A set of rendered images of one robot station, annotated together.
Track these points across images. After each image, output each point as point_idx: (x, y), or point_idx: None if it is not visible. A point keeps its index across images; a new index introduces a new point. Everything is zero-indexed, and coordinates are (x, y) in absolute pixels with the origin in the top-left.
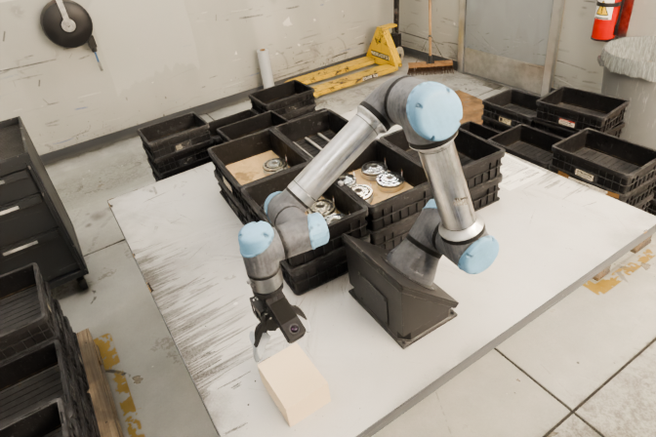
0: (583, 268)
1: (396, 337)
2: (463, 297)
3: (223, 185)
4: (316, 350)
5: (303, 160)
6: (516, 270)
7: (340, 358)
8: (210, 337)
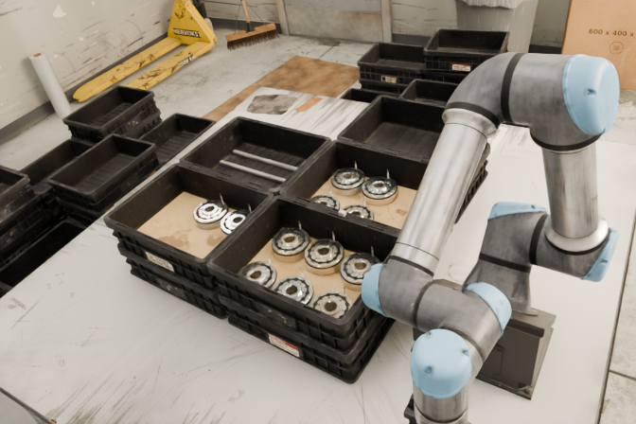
0: (625, 224)
1: (516, 389)
2: (541, 305)
3: (146, 264)
4: None
5: (259, 195)
6: None
7: None
8: None
